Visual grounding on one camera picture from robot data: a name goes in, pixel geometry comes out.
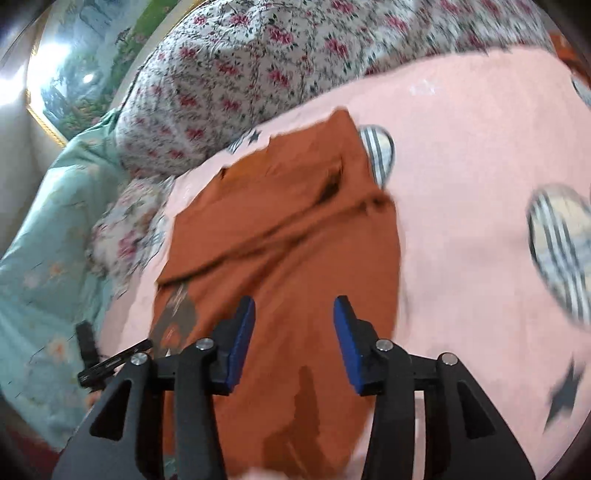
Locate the white red floral quilt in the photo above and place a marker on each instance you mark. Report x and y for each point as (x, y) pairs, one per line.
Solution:
(240, 69)

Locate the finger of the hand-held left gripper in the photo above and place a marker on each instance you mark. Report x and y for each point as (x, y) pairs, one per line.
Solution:
(108, 364)
(87, 346)

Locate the ruffled floral pillow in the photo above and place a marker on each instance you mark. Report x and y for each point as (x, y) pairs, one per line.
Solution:
(124, 235)

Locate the gold framed wall painting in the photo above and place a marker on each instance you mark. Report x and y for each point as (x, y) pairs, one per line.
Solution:
(87, 64)

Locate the orange towel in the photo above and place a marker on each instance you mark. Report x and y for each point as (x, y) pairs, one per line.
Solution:
(286, 249)

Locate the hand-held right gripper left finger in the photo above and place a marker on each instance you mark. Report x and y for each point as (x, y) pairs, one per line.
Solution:
(239, 339)

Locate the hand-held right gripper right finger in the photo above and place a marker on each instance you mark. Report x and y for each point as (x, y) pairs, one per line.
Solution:
(347, 339)

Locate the teal floral quilt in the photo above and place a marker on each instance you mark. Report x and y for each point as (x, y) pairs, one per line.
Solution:
(51, 258)

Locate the pink heart print bed sheet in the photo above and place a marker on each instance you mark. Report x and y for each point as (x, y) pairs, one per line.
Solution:
(461, 184)

